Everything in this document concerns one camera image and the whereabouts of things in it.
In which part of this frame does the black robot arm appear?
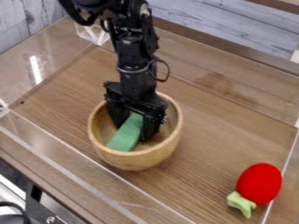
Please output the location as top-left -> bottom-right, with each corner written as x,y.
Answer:
59,0 -> 167,140

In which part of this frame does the black metal table frame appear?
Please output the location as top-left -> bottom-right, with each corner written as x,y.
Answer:
0,171 -> 69,224

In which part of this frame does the clear acrylic fence panel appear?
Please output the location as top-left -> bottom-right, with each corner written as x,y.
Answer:
0,100 -> 194,224

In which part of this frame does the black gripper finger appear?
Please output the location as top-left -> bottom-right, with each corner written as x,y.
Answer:
142,115 -> 162,141
107,101 -> 130,128

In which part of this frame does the brown wooden bowl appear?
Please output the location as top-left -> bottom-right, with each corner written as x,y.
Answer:
89,93 -> 183,171

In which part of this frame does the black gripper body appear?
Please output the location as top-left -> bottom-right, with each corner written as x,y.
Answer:
105,68 -> 169,124

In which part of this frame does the green rectangular block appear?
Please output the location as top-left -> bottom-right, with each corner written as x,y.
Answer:
107,113 -> 143,151

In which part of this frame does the clear acrylic corner bracket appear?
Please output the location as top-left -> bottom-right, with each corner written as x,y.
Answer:
75,24 -> 110,46

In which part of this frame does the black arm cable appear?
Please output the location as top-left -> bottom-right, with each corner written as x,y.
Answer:
146,55 -> 173,83

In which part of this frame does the red plush radish toy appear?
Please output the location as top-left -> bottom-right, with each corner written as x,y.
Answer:
227,163 -> 284,219

